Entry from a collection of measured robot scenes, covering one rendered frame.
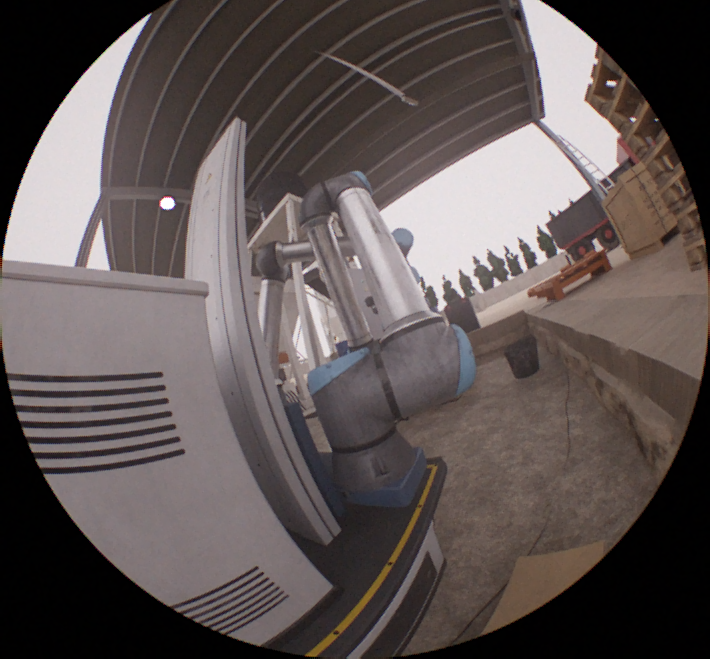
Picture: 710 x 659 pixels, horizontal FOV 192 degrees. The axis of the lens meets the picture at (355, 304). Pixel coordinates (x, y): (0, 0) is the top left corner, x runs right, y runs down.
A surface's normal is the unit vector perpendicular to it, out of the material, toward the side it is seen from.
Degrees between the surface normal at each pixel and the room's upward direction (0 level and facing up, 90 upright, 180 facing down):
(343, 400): 90
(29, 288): 90
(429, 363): 80
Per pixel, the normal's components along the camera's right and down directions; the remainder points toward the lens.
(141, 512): 0.80, -0.40
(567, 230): -0.90, 0.22
